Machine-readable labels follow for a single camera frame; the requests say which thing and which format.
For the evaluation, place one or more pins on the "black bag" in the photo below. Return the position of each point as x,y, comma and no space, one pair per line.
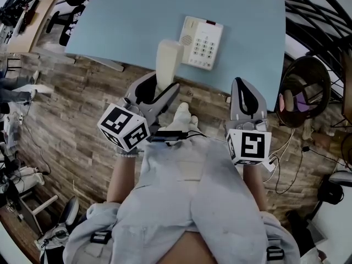
330,191

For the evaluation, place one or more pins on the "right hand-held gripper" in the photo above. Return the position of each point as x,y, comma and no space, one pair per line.
248,147

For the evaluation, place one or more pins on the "black metal railing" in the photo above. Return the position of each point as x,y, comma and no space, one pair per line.
302,1

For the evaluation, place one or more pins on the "white telephone handset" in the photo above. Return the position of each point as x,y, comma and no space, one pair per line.
167,59

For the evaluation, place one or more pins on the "person's light grey shirt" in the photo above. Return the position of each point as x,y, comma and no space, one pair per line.
90,221

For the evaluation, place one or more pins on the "person's bare torso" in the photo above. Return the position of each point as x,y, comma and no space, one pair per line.
192,249

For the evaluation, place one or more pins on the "purple cushion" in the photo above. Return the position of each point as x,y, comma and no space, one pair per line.
305,103

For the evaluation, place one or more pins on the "beige cushion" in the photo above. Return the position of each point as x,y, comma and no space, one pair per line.
288,100

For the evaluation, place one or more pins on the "person's left forearm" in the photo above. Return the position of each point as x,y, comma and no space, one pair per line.
122,180

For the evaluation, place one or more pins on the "white telephone base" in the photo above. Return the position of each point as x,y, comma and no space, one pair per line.
204,37

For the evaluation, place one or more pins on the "white power adapter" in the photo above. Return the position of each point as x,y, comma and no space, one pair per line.
270,165

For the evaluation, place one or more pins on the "person's white shoe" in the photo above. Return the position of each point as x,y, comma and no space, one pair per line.
194,120
181,117

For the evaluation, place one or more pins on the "black rectangular device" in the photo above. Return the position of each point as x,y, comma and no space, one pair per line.
167,136

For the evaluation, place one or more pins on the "person's right forearm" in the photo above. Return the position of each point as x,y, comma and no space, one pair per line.
254,186

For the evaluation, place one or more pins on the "light wooden desk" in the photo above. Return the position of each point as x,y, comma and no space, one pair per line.
38,21

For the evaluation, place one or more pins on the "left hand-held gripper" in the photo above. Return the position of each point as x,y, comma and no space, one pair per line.
121,125

